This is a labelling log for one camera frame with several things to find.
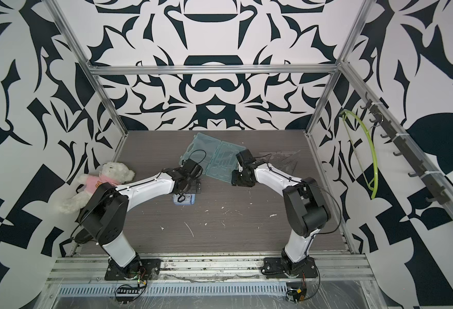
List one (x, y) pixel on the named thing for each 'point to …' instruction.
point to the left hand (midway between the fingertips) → (188, 182)
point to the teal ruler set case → (217, 159)
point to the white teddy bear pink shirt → (112, 172)
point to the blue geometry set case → (184, 199)
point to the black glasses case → (83, 236)
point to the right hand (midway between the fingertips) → (235, 178)
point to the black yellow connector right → (296, 295)
